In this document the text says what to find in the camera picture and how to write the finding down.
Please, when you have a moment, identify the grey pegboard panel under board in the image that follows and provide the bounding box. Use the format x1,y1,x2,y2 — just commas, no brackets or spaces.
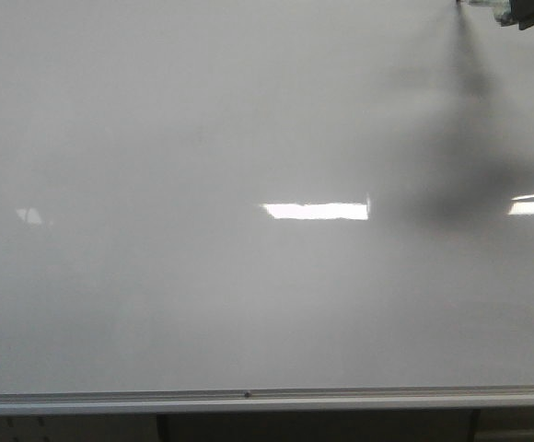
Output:
0,414,159,441

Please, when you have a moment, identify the white whiteboard with aluminium frame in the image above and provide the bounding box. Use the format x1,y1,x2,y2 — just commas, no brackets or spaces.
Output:
0,1,534,415

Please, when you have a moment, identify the white black whiteboard marker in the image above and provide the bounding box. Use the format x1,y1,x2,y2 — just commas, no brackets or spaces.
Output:
455,0,534,30

